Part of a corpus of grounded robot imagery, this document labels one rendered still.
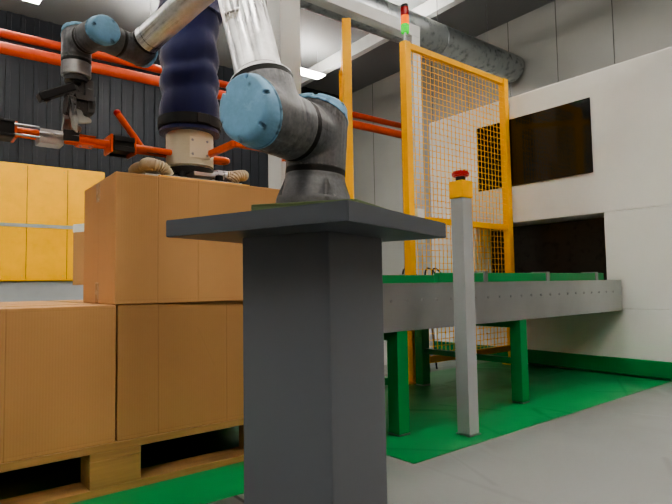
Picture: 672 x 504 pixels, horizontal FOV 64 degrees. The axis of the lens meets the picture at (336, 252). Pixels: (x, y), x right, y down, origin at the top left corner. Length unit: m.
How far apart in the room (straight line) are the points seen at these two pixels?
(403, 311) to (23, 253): 7.63
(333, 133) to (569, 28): 11.14
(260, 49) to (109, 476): 1.25
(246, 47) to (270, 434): 0.88
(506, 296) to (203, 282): 1.50
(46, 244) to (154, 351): 7.58
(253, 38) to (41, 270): 8.15
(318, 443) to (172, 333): 0.74
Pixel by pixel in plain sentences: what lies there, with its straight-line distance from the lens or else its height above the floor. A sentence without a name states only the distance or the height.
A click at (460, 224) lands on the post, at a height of 0.82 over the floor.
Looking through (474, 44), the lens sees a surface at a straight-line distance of 11.20.
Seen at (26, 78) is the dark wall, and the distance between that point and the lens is 13.23.
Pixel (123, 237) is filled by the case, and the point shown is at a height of 0.74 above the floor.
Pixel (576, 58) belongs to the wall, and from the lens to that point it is 12.05.
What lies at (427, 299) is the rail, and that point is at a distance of 2.28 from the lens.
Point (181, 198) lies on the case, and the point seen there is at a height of 0.88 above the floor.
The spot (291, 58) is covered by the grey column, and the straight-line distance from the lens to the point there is 3.70.
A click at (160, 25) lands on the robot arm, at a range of 1.90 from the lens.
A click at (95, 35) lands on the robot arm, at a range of 1.91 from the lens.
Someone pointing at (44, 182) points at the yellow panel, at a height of 2.22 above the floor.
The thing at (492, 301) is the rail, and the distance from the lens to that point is 2.64.
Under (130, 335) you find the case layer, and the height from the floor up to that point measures 0.45.
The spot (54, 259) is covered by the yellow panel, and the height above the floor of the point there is 1.05.
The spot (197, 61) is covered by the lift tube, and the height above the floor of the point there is 1.39.
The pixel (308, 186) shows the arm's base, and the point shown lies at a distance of 1.28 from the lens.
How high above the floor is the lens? 0.59
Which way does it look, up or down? 3 degrees up
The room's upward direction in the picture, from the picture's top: 1 degrees counter-clockwise
